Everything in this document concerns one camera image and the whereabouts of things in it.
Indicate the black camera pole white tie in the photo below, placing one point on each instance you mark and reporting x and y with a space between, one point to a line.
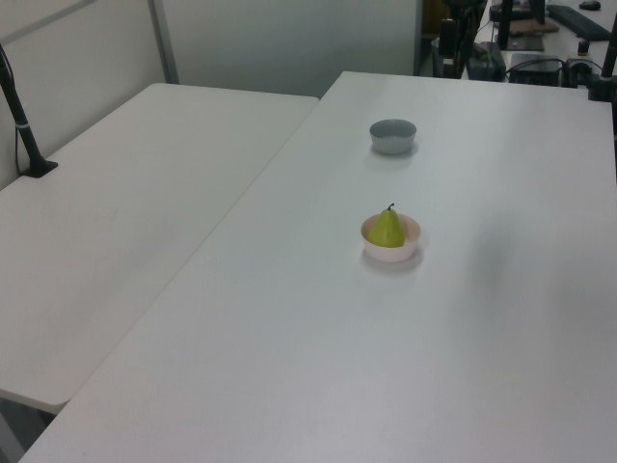
29 140

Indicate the grey bowl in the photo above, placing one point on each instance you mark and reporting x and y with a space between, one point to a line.
393 142

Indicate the pink bowl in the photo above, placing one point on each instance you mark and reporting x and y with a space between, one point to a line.
388 253

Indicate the emergency stop button box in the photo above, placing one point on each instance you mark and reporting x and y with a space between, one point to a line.
583 67

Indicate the black keyboard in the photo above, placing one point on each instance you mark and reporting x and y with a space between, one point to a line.
578 21

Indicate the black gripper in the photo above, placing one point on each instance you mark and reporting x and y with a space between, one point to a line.
463 5

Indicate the black monitor stand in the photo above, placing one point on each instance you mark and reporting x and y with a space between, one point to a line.
506 24

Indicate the white side table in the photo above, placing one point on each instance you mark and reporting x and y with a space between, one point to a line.
135 207

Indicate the brown board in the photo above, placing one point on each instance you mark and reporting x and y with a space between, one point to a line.
530 28

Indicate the green black device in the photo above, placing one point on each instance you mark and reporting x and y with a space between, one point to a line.
487 60

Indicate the black electronics box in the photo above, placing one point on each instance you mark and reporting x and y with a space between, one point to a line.
535 70

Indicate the grey metal partition post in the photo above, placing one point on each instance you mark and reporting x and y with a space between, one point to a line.
164 43

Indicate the black computer mouse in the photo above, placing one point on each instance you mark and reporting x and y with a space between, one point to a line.
589 5

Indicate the black camera pole with clamp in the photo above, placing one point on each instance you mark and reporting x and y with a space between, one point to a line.
598 89

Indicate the green pear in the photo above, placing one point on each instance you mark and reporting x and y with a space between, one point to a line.
385 231

